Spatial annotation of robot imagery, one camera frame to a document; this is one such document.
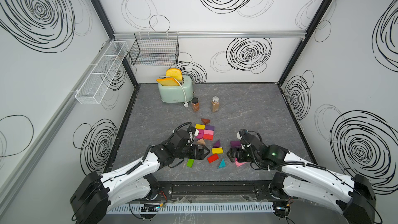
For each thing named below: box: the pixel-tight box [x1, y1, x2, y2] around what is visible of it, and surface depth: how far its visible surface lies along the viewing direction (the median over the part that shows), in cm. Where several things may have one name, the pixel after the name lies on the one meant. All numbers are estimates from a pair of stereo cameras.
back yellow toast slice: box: [165, 67, 183, 82], surface depth 100 cm
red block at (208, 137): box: [202, 133, 214, 141], surface depth 93 cm
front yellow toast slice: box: [155, 77, 180, 87], surface depth 98 cm
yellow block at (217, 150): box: [211, 147, 224, 154], surface depth 88 cm
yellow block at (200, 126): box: [194, 123, 206, 131], surface depth 98 cm
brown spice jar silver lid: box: [211, 95, 220, 113], surface depth 101 cm
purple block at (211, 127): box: [205, 124, 215, 131], surface depth 98 cm
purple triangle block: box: [212, 139, 221, 148], surface depth 91 cm
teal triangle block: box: [218, 158, 227, 169], surface depth 82 cm
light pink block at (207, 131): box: [203, 129, 215, 135], surface depth 96 cm
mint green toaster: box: [158, 75, 194, 104], surface depth 101 cm
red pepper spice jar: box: [191, 97, 200, 112], surface depth 101 cm
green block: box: [186, 158, 194, 168], surface depth 84 cm
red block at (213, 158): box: [207, 153, 219, 164], surface depth 86 cm
